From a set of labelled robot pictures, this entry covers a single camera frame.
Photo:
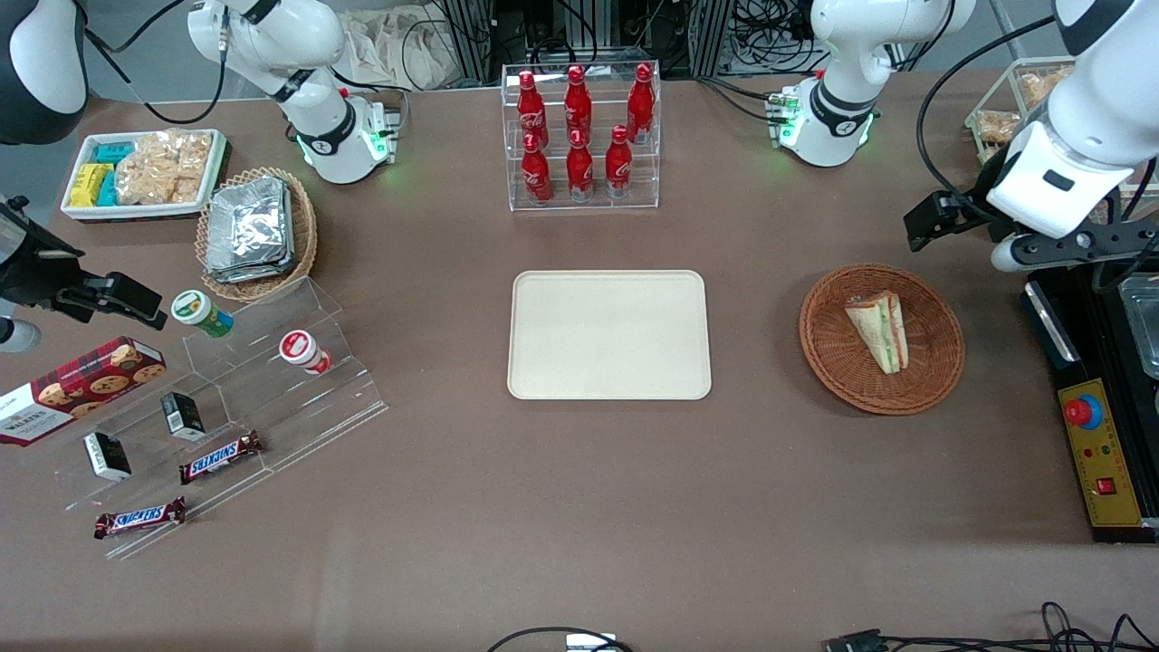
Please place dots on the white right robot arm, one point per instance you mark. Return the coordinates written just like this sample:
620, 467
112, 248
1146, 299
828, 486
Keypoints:
340, 149

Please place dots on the beige plastic tray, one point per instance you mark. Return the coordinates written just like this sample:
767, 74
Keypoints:
598, 335

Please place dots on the oval tan wicker basket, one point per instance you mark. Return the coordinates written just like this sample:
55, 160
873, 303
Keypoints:
304, 235

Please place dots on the small black carton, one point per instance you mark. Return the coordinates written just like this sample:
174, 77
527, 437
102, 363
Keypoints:
183, 417
107, 455

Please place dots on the silver foil wrapped pack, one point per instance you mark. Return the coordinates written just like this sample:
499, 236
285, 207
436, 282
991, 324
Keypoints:
249, 222
244, 272

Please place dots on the teal snack packet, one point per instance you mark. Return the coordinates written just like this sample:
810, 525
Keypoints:
108, 190
113, 152

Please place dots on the yellow snack packet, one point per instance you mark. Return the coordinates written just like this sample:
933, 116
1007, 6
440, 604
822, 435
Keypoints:
86, 184

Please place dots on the white rectangular snack tray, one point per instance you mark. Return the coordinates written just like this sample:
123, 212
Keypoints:
145, 211

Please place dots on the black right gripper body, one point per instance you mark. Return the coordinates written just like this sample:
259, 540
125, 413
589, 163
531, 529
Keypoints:
34, 269

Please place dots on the black heating machine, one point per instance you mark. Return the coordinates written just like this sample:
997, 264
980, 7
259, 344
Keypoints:
1064, 340

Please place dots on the clear bag of rice crackers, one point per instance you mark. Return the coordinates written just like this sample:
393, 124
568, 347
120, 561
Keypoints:
163, 167

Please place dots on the green lidded snack cup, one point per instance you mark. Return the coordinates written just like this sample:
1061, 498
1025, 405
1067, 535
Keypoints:
195, 310

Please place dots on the yellow control panel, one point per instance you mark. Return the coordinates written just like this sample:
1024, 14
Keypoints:
1109, 453

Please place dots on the red lidded snack cup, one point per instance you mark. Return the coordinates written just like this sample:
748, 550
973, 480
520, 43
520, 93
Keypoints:
299, 349

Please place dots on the aluminium frame post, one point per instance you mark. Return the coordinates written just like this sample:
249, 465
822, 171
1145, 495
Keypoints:
711, 36
471, 36

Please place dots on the steel pan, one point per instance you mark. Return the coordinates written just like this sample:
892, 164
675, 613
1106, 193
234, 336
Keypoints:
1143, 326

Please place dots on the clear acrylic bottle rack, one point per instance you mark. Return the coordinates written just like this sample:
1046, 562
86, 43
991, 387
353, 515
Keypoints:
598, 205

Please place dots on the red tartan cookie box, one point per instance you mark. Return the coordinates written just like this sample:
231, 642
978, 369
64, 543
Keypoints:
81, 385

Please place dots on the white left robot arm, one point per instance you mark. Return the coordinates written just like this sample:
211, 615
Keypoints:
1077, 136

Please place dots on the round brown wicker basket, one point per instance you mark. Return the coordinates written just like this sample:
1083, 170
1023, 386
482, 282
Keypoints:
833, 362

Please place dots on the small white device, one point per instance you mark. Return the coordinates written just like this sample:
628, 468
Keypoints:
590, 642

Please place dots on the red cola bottle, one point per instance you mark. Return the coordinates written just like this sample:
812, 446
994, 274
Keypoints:
618, 167
536, 177
530, 109
578, 104
641, 104
579, 172

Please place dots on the beige cloth bag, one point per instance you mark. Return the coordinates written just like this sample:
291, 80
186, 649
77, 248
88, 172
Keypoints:
398, 45

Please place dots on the clear bag of fried snacks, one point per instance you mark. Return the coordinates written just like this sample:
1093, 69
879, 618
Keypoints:
998, 127
1041, 88

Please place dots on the brown Snickers bar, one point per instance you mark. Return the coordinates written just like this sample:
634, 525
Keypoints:
220, 457
140, 518

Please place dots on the triangular sandwich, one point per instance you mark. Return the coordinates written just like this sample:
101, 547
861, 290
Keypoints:
883, 330

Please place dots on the clear acrylic stepped display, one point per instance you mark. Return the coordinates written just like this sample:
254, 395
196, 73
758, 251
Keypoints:
344, 398

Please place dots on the red emergency stop button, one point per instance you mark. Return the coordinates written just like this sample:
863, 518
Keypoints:
1083, 412

